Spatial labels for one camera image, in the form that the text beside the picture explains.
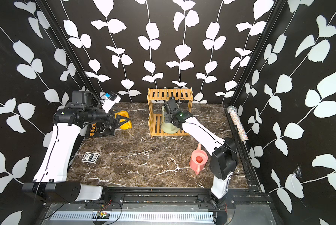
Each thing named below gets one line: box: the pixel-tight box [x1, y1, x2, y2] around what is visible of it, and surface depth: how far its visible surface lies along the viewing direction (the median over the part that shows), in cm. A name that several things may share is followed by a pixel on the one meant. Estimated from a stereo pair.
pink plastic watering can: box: [189, 142, 208, 175], surface depth 80 cm
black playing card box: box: [81, 151, 100, 165], surface depth 90 cm
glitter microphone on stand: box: [227, 105, 249, 142], surface depth 83 cm
